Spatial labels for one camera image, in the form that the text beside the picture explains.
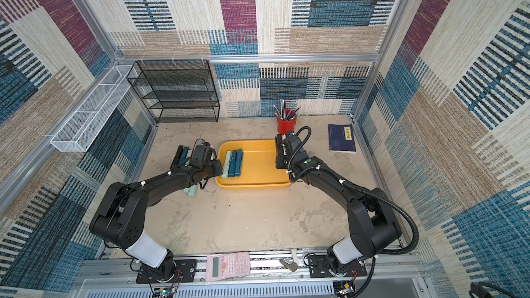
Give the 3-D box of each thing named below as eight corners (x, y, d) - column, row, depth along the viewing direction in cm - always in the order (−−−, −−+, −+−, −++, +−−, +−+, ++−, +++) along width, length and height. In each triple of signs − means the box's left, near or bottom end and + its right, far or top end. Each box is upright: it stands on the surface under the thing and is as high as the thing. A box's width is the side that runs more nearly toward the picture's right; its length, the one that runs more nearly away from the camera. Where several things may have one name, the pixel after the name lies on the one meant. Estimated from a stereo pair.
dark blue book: (329, 151, 109) (330, 148, 107) (327, 125, 121) (327, 122, 119) (355, 154, 108) (357, 151, 106) (350, 127, 119) (352, 124, 118)
